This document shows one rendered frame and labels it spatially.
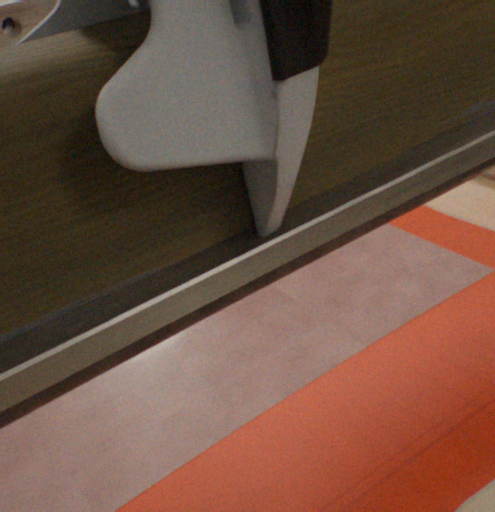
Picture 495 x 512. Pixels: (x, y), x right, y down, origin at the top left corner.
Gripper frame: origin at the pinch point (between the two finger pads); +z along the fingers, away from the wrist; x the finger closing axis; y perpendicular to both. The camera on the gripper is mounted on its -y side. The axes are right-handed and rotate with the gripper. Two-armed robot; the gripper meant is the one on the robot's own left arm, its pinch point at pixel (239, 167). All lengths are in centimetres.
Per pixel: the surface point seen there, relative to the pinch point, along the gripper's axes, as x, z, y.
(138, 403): -8.1, 14.0, 3.0
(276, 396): -3.6, 14.0, -2.2
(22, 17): -67, 7, -15
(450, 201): -10.2, 13.9, -21.8
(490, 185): -9.7, 13.9, -25.0
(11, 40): -67, 9, -13
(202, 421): -4.7, 14.0, 1.4
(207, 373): -7.4, 14.0, -0.6
